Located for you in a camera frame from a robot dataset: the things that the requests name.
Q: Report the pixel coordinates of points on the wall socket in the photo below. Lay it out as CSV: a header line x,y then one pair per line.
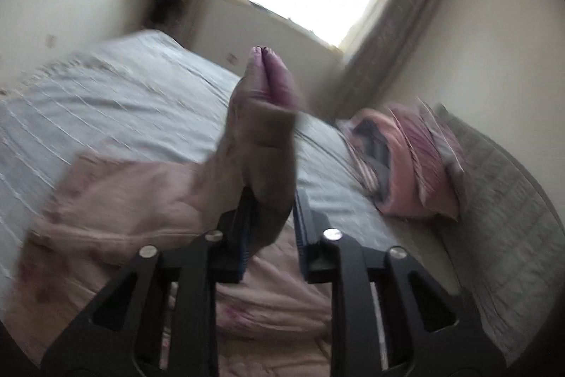
x,y
232,58

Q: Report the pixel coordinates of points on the grey striped bed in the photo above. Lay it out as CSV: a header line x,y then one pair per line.
x,y
132,103

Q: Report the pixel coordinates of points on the pink striped pillow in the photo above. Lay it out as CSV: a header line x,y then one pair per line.
x,y
408,165

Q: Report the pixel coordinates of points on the grey quilted headboard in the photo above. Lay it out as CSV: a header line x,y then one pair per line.
x,y
503,235

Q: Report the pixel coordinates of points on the pink garment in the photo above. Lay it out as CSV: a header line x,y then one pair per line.
x,y
145,200

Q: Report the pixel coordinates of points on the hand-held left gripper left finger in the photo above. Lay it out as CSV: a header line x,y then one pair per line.
x,y
242,232

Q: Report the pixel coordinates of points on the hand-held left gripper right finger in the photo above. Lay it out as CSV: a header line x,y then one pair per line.
x,y
301,227

